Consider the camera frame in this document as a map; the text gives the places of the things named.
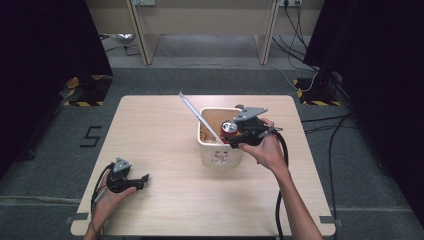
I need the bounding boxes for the right hand-held gripper black cable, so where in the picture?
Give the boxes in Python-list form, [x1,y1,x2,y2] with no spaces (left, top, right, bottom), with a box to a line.
[273,129,290,240]

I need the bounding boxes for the crumpled silver foil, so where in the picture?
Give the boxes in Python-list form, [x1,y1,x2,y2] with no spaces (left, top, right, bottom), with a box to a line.
[110,32,136,45]

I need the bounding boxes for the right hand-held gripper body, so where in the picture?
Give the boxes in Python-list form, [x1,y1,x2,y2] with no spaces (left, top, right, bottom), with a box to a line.
[232,106,284,148]

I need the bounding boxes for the person's left hand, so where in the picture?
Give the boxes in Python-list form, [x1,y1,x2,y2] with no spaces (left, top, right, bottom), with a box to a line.
[89,170,138,231]

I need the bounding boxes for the left hand-held gripper black cable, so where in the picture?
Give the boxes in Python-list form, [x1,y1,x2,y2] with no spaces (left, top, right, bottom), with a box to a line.
[90,162,115,215]

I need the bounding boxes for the light wooden desk frame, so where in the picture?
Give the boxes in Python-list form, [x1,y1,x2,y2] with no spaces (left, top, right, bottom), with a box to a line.
[84,0,326,67]

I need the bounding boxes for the white waste bin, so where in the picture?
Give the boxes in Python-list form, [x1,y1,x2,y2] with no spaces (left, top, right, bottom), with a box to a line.
[196,106,245,168]

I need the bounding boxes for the hand-held gripper black cable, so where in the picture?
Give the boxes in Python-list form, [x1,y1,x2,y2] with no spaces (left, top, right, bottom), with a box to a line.
[90,162,115,215]
[273,129,290,240]

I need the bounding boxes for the long black floor cable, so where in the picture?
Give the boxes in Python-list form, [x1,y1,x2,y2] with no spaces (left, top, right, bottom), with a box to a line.
[300,112,355,240]

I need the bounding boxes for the black cables from wall socket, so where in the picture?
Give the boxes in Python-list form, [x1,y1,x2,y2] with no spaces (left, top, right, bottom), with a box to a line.
[271,2,320,73]

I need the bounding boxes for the thin black floor cable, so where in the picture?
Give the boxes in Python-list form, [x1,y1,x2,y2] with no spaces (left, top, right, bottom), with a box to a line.
[99,33,142,58]

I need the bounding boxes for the black curtain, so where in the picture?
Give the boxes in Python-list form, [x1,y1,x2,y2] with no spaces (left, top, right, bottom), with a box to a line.
[302,0,424,229]
[0,0,114,183]

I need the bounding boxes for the black base with hazard tape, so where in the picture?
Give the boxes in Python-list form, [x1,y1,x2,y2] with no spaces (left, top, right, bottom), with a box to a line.
[62,75,114,108]
[292,76,344,108]

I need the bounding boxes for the person's right hand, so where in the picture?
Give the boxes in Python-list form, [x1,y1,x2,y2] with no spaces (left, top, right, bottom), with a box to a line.
[237,117,292,178]

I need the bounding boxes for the red drink can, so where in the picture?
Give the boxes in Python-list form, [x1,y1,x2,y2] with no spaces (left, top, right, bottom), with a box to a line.
[220,119,240,145]

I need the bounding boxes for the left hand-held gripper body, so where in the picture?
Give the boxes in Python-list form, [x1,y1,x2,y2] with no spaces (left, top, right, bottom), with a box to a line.
[105,157,142,194]

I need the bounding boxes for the white paper-wrapped straw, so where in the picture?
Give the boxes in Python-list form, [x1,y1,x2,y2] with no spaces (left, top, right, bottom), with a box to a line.
[178,91,226,145]

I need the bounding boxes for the grey tape piece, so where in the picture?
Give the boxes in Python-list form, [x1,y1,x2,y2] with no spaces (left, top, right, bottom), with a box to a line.
[318,214,344,228]
[64,212,91,225]

